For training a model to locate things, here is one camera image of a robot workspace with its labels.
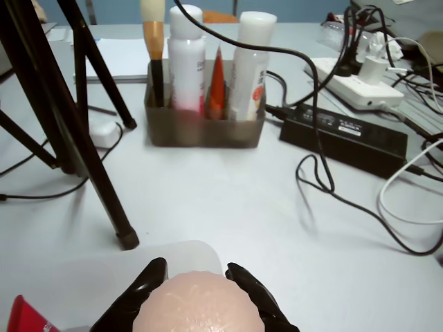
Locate black power adapter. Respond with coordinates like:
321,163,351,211
278,102,409,180

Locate thin black cable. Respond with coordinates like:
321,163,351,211
0,122,124,203

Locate white paper stack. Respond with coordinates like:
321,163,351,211
72,37,150,84

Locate white power strip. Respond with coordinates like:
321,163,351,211
303,57,406,112

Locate makeup brush gold ferrule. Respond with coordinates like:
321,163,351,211
140,0,166,108

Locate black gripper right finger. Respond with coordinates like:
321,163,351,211
225,261,300,332

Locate white tall tube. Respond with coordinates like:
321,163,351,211
230,10,278,122

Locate orange tube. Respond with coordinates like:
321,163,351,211
204,44,229,120

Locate long black cable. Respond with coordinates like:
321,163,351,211
172,0,443,257

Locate white charger plug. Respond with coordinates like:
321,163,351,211
358,55,390,86

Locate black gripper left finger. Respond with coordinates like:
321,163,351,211
89,257,170,332

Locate black power plug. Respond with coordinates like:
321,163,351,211
337,51,361,77

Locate white bottle pink liquid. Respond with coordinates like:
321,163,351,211
167,3,208,113

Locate black tripod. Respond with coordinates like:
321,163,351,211
0,0,141,252

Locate red cream tube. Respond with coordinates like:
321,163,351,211
6,294,63,332

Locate white cable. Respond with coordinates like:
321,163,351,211
379,138,443,225

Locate translucent white plastic bin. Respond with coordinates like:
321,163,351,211
0,239,224,332

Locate brown translucent organizer bin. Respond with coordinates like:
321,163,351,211
143,58,267,149

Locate small white device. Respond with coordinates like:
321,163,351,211
89,120,120,148

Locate crumpled white tissue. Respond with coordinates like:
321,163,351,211
368,30,404,62

